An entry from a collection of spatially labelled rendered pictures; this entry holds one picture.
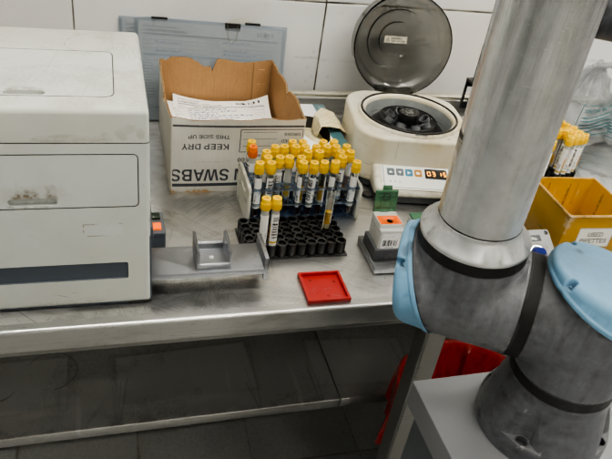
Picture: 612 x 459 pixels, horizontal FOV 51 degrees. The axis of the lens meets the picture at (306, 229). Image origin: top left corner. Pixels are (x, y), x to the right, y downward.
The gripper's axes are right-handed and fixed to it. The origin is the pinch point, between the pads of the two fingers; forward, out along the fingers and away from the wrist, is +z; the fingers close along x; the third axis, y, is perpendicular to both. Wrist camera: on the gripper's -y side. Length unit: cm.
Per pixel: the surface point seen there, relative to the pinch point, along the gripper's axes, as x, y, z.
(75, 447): -34, 73, 103
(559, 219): 7.4, -11.7, 7.2
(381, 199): 1.6, 20.1, 5.3
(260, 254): 7.0, 41.0, 10.6
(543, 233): 11.2, -5.7, 7.1
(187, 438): -31, 44, 103
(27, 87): 5, 71, -15
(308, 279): 8.6, 33.3, 14.9
